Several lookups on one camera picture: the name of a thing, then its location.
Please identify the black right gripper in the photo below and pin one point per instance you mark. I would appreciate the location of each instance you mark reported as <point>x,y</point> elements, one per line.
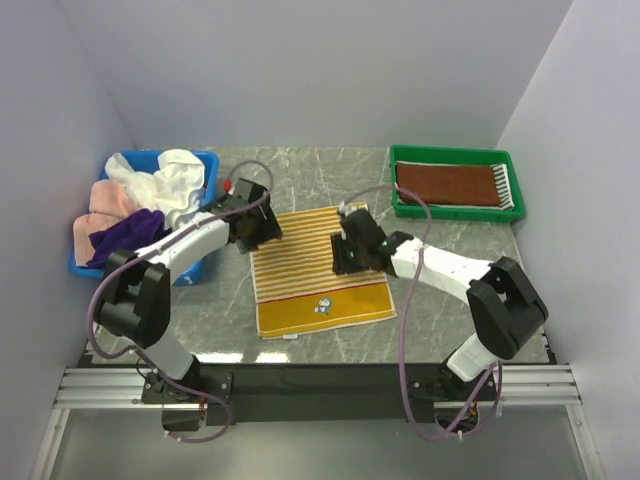
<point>342,266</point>

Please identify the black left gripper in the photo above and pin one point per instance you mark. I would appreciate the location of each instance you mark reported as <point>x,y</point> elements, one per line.
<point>270,230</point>

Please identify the cream yellow striped towel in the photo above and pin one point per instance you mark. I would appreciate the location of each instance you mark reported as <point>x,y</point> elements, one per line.
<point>295,289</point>

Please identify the brown towel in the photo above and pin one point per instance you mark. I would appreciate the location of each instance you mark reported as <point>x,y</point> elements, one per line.
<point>445,185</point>

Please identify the green white striped towel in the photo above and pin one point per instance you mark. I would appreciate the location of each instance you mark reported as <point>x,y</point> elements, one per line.
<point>504,185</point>

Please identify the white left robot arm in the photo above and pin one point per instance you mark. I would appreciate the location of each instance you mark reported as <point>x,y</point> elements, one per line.
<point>133,301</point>

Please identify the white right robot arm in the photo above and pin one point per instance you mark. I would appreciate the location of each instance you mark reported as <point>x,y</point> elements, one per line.
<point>505,308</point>

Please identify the purple towel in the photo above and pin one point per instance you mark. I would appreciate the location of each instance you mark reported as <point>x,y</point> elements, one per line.
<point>140,229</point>

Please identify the green plastic tray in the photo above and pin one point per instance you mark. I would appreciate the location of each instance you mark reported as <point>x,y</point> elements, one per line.
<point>511,207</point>

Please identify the blue plastic bin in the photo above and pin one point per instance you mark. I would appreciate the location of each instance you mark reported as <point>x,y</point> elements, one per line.
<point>210,165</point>

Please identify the pink towel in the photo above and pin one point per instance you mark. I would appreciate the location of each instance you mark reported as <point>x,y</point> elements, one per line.
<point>109,203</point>

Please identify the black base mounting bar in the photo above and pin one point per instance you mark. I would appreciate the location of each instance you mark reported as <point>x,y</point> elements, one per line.
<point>317,392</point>

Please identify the aluminium frame rail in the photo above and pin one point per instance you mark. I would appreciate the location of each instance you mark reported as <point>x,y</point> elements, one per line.
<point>102,432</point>

